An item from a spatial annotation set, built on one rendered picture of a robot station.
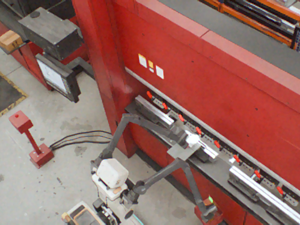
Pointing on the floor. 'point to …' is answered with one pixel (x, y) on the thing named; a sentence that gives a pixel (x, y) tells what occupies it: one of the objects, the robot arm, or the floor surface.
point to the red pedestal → (40, 154)
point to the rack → (281, 12)
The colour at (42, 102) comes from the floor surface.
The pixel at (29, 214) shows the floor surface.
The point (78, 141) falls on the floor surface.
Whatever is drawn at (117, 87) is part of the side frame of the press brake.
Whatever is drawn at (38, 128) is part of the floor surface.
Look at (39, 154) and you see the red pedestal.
